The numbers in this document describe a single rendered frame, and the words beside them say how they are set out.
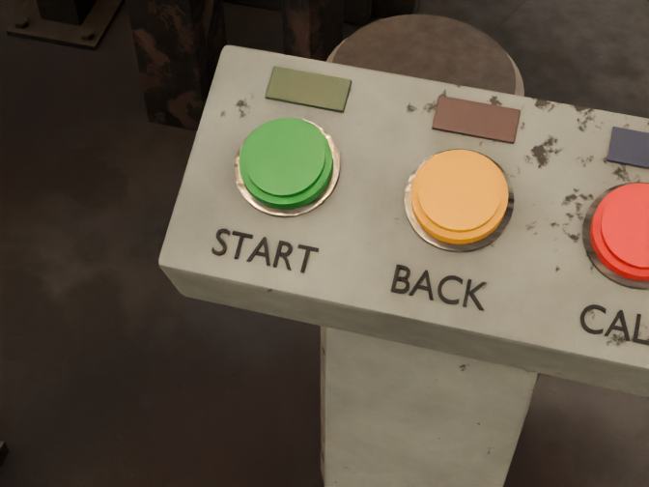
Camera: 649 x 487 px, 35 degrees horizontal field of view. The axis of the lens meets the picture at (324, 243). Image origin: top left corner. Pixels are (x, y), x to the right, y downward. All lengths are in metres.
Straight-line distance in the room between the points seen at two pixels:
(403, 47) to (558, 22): 0.88
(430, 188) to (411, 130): 0.03
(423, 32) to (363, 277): 0.24
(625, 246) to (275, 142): 0.15
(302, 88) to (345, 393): 0.16
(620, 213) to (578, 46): 1.03
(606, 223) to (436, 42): 0.24
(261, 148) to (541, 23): 1.07
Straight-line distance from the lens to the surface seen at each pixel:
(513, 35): 1.45
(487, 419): 0.51
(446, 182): 0.43
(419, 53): 0.62
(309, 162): 0.43
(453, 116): 0.45
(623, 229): 0.43
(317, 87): 0.46
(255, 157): 0.44
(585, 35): 1.48
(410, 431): 0.53
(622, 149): 0.45
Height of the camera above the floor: 0.93
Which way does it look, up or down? 52 degrees down
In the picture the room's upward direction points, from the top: straight up
